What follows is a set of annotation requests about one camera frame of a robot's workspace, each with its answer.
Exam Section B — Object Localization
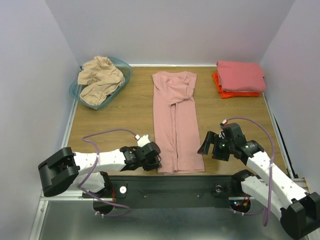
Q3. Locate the beige t shirt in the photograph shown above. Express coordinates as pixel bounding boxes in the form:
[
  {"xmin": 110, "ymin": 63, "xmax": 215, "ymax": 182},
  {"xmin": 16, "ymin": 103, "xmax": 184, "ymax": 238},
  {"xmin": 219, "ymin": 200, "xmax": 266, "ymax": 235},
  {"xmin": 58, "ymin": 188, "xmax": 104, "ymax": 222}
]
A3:
[{"xmin": 77, "ymin": 56, "xmax": 125, "ymax": 106}]

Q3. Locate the teal plastic basket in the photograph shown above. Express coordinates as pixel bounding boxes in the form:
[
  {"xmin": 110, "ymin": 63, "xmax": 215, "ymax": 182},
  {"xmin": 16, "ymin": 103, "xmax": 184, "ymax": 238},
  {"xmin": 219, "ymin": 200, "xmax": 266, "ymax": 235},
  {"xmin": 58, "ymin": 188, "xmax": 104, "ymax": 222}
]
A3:
[{"xmin": 69, "ymin": 57, "xmax": 133, "ymax": 110}]

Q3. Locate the folded orange t shirt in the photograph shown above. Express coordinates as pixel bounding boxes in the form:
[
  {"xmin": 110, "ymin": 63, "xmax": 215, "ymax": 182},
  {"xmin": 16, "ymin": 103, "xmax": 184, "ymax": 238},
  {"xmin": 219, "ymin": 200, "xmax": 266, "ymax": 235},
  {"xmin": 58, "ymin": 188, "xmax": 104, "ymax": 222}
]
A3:
[{"xmin": 212, "ymin": 73, "xmax": 260, "ymax": 99}]

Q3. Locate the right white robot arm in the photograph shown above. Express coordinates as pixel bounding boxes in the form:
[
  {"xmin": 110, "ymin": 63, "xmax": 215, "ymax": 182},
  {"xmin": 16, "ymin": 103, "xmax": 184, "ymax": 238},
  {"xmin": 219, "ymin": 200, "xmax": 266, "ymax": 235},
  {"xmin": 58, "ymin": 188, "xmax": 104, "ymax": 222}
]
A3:
[{"xmin": 197, "ymin": 120, "xmax": 320, "ymax": 240}]

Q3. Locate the folded salmon pink t shirt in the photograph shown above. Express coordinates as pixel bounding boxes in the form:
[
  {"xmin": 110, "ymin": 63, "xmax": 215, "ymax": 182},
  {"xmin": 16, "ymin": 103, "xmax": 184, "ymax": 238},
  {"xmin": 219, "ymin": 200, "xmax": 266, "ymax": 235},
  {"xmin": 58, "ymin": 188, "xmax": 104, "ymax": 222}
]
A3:
[{"xmin": 216, "ymin": 60, "xmax": 266, "ymax": 93}]

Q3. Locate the aluminium frame rail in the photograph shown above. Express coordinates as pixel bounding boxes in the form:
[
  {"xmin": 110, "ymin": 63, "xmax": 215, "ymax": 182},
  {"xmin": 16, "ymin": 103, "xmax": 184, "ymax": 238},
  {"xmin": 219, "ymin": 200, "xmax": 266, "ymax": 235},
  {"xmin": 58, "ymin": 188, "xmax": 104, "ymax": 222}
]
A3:
[{"xmin": 29, "ymin": 65, "xmax": 314, "ymax": 240}]

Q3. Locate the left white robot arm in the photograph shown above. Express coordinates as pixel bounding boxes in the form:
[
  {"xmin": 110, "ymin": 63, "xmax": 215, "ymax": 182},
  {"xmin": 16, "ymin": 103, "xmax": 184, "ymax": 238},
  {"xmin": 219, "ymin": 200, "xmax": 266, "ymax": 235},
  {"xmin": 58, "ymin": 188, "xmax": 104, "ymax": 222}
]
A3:
[{"xmin": 38, "ymin": 141, "xmax": 161, "ymax": 197}]

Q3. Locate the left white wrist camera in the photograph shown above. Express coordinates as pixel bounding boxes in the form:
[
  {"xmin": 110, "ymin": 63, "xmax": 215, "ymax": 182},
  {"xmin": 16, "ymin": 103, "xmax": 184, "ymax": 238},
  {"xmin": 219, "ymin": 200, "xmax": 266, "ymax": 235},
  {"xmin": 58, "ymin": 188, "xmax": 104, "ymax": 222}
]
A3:
[{"xmin": 134, "ymin": 134, "xmax": 151, "ymax": 148}]

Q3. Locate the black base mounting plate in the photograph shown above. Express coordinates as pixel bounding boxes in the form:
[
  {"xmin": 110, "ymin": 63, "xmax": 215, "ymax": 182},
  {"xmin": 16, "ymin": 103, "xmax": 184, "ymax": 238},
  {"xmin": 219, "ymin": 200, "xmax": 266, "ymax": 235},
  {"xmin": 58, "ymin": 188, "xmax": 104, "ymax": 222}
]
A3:
[{"xmin": 82, "ymin": 175, "xmax": 251, "ymax": 210}]

